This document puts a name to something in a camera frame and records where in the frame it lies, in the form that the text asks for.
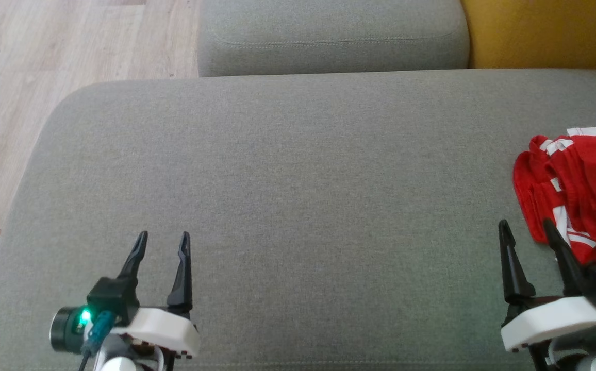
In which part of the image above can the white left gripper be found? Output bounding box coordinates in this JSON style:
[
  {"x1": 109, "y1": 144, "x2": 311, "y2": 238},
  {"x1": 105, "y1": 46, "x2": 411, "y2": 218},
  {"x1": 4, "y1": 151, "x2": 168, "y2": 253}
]
[{"x1": 115, "y1": 230, "x2": 200, "y2": 371}]

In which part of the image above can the black cable with teal plug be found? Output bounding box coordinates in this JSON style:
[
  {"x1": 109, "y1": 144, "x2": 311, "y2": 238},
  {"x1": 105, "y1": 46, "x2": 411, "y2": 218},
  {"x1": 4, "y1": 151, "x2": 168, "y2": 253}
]
[{"x1": 77, "y1": 310, "x2": 117, "y2": 371}]

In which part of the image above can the yellow sofa backrest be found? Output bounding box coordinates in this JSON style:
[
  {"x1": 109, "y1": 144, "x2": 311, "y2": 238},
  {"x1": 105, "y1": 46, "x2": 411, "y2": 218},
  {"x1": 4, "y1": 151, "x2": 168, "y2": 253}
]
[{"x1": 460, "y1": 0, "x2": 596, "y2": 71}]

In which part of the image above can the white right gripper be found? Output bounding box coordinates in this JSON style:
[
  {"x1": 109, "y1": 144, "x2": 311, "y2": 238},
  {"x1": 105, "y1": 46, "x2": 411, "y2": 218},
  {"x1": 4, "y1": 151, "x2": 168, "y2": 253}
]
[{"x1": 498, "y1": 218, "x2": 596, "y2": 371}]

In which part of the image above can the large grey sofa seat cushion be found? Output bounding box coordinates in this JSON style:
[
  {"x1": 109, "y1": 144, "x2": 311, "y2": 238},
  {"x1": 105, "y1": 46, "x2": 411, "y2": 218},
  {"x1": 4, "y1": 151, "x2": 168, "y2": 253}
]
[{"x1": 0, "y1": 68, "x2": 596, "y2": 371}]

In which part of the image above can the small grey sofa seat cushion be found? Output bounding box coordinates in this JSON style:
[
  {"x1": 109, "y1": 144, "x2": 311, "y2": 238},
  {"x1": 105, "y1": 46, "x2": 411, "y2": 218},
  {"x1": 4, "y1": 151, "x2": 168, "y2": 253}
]
[{"x1": 197, "y1": 0, "x2": 471, "y2": 78}]

